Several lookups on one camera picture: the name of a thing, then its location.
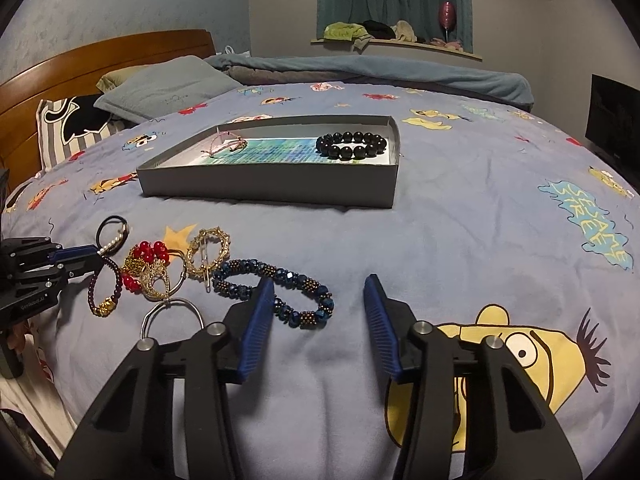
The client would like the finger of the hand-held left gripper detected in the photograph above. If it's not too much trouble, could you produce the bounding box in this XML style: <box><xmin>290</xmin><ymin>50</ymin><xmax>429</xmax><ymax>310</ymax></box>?
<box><xmin>15</xmin><ymin>255</ymin><xmax>103</xmax><ymax>286</ymax></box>
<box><xmin>0</xmin><ymin>236</ymin><xmax>100</xmax><ymax>264</ymax></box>

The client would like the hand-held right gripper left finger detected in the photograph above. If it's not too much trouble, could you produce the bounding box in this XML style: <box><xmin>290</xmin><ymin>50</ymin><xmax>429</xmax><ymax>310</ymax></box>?
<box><xmin>54</xmin><ymin>276</ymin><xmax>277</xmax><ymax>480</ymax></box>

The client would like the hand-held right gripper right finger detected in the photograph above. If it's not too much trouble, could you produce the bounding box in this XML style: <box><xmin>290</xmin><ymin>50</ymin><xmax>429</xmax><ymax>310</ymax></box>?
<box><xmin>363</xmin><ymin>274</ymin><xmax>583</xmax><ymax>480</ymax></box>

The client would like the black cord bracelet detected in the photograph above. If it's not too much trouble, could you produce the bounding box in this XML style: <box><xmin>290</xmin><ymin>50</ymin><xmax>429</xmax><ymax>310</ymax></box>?
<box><xmin>95</xmin><ymin>215</ymin><xmax>132</xmax><ymax>257</ymax></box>

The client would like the purple bead bracelet gold charm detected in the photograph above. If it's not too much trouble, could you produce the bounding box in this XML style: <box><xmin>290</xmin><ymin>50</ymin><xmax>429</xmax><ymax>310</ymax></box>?
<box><xmin>87</xmin><ymin>255</ymin><xmax>124</xmax><ymax>317</ymax></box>

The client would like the blue bead bracelet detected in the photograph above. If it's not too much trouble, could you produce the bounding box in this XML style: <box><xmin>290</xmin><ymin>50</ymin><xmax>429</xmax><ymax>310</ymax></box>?
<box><xmin>211</xmin><ymin>258</ymin><xmax>335</xmax><ymax>331</ymax></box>

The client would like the silver wire bangle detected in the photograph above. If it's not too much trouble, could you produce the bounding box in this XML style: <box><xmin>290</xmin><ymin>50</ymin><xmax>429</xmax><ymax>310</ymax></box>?
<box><xmin>142</xmin><ymin>297</ymin><xmax>205</xmax><ymax>341</ymax></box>

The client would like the grey cardboard box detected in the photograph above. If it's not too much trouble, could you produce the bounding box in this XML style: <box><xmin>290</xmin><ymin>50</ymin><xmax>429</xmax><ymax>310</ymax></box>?
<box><xmin>136</xmin><ymin>115</ymin><xmax>402</xmax><ymax>209</ymax></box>

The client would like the red bead jewelry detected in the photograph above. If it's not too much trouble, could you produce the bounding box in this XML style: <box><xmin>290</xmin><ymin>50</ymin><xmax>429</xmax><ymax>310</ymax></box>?
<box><xmin>121</xmin><ymin>240</ymin><xmax>171</xmax><ymax>293</ymax></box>

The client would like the gold hair pin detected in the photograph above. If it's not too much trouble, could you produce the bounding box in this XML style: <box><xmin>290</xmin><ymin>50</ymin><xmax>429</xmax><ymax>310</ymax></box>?
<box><xmin>200</xmin><ymin>237</ymin><xmax>213</xmax><ymax>294</ymax></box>

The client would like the gold ornate hair clip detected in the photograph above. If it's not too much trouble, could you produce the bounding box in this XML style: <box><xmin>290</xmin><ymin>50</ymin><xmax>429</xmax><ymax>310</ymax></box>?
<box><xmin>182</xmin><ymin>227</ymin><xmax>232</xmax><ymax>278</ymax></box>

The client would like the person's white printed clothing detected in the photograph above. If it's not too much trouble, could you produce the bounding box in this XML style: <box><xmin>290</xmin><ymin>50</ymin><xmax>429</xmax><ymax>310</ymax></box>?
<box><xmin>0</xmin><ymin>317</ymin><xmax>76</xmax><ymax>478</ymax></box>

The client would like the striped black white pillow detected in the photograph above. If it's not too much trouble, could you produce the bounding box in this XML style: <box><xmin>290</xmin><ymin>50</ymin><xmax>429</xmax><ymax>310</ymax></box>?
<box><xmin>36</xmin><ymin>95</ymin><xmax>136</xmax><ymax>171</ymax></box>

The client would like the blue cartoon printed bed sheet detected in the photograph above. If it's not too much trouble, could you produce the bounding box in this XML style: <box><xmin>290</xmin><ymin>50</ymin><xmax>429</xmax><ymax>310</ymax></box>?
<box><xmin>0</xmin><ymin>80</ymin><xmax>640</xmax><ymax>480</ymax></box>

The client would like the blue green printed card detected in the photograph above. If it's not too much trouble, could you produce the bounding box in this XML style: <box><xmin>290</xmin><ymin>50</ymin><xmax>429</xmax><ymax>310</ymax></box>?
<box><xmin>200</xmin><ymin>135</ymin><xmax>391</xmax><ymax>166</ymax></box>

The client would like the yellow green pillow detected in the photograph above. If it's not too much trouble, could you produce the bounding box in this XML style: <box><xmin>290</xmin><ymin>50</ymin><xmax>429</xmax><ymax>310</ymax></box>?
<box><xmin>96</xmin><ymin>65</ymin><xmax>151</xmax><ymax>93</ymax></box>

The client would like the grey pillow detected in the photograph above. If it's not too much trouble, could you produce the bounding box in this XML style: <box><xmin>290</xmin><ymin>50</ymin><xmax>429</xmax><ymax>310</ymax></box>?
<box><xmin>94</xmin><ymin>55</ymin><xmax>242</xmax><ymax>123</ymax></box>

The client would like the wooden headboard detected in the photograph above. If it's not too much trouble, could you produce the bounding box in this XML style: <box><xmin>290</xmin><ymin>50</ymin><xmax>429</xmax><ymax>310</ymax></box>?
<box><xmin>0</xmin><ymin>29</ymin><xmax>217</xmax><ymax>196</ymax></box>

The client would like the grey blanket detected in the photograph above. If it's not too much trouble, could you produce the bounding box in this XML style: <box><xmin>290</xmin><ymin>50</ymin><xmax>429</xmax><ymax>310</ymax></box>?
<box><xmin>227</xmin><ymin>66</ymin><xmax>321</xmax><ymax>86</ymax></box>

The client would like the blue blanket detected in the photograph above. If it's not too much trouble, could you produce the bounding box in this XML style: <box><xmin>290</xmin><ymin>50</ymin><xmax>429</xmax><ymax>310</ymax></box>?
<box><xmin>205</xmin><ymin>52</ymin><xmax>533</xmax><ymax>108</ymax></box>

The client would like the window sill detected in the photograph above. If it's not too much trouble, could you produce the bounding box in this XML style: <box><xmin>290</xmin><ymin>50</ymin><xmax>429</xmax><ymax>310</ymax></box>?
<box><xmin>310</xmin><ymin>35</ymin><xmax>483</xmax><ymax>61</ymax></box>

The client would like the green cloth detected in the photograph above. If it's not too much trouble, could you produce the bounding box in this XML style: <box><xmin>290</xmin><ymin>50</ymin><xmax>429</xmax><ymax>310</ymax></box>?
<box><xmin>323</xmin><ymin>21</ymin><xmax>373</xmax><ymax>41</ymax></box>

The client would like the black cloth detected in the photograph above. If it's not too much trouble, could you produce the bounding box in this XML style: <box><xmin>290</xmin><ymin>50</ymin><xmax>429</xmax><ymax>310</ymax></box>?
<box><xmin>362</xmin><ymin>20</ymin><xmax>397</xmax><ymax>38</ymax></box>

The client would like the black monitor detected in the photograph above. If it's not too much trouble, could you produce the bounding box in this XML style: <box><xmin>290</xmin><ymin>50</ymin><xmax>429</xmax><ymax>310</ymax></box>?
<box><xmin>585</xmin><ymin>74</ymin><xmax>640</xmax><ymax>186</ymax></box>

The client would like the gold chain jewelry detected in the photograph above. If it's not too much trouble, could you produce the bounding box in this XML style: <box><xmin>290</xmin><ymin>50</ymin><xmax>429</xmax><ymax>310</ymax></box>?
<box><xmin>131</xmin><ymin>259</ymin><xmax>173</xmax><ymax>302</ymax></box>

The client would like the pink string bracelet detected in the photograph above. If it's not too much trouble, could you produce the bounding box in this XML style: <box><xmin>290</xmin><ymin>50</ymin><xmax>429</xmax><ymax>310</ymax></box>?
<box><xmin>201</xmin><ymin>127</ymin><xmax>248</xmax><ymax>159</ymax></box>

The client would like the black bead bracelet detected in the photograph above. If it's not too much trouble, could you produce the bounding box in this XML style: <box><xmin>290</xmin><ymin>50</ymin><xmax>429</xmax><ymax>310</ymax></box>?
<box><xmin>315</xmin><ymin>131</ymin><xmax>389</xmax><ymax>161</ymax></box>

